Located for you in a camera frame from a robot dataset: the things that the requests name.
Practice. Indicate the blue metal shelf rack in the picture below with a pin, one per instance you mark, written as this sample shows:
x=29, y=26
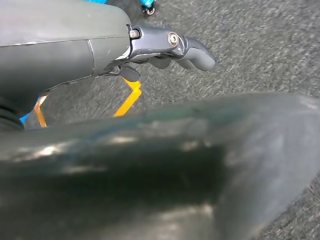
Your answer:
x=148, y=2

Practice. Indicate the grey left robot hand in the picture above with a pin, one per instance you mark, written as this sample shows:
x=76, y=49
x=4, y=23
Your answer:
x=50, y=49

